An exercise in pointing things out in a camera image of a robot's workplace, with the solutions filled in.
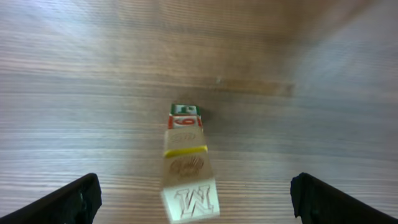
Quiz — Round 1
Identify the cream block yellow side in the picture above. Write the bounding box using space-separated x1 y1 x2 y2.
170 104 201 116

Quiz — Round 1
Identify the white patterned block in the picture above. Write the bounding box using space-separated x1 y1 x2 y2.
160 179 220 223

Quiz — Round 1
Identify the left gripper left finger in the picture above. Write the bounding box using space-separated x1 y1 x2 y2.
1 173 102 224

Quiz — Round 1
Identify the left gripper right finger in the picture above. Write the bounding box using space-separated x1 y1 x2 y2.
290 172 397 224

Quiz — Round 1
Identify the yellow top block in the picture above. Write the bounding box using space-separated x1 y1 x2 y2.
164 127 208 157

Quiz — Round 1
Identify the white block blue base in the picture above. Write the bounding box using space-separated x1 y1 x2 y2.
168 115 203 129

